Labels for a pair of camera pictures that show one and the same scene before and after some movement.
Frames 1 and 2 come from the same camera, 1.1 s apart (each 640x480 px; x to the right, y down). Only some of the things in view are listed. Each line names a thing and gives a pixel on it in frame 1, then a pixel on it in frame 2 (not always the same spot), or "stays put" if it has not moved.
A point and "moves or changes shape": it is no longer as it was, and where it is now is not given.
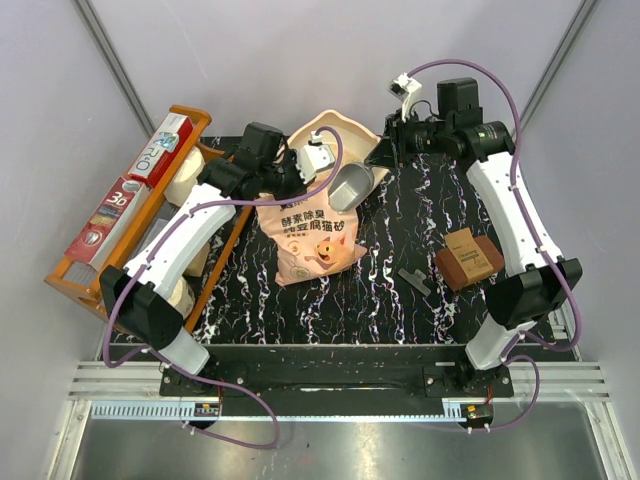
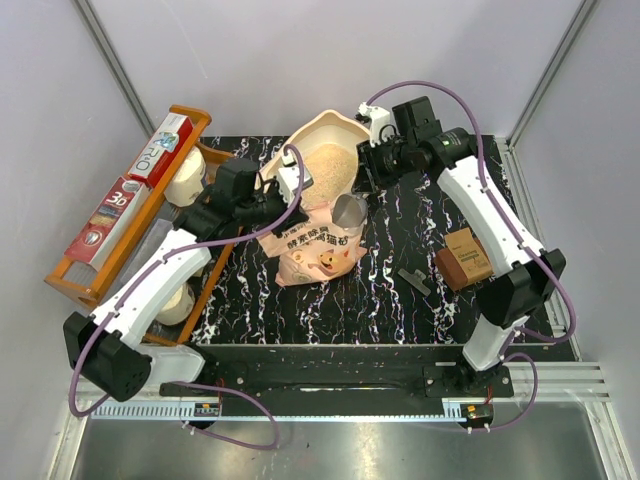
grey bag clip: (416, 279) stays put
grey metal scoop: (350, 186) -> (349, 211)
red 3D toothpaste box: (106, 220) stays put
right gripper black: (394, 144) -> (369, 179)
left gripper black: (299, 186) -> (298, 216)
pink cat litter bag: (311, 237) moves or changes shape
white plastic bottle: (186, 177) stays put
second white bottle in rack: (183, 299) stays put
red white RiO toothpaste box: (157, 156) stays put
